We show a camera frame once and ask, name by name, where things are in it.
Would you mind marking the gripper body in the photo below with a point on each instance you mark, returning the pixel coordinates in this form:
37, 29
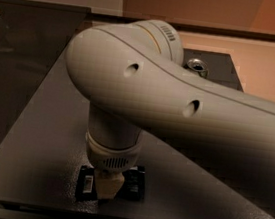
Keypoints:
112, 158

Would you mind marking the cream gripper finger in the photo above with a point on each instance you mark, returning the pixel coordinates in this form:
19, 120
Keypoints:
107, 184

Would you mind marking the black rxbar blueberry wrapper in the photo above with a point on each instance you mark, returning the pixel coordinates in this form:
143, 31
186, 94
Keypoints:
133, 188

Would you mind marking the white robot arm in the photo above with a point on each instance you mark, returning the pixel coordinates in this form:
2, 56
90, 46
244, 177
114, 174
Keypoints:
133, 76

